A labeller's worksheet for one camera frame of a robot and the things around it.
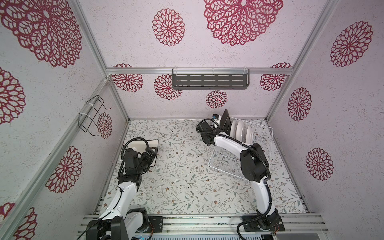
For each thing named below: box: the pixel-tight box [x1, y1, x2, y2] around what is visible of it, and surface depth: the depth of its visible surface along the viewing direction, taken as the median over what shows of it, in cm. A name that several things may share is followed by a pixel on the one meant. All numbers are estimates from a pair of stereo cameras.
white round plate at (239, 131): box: [236, 120, 244, 142], surface depth 95 cm
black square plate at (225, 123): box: [219, 108, 232, 136], surface depth 96 cm
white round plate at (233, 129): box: [230, 120, 238, 139], surface depth 96 cm
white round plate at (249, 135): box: [246, 125, 253, 145], surface depth 96 cm
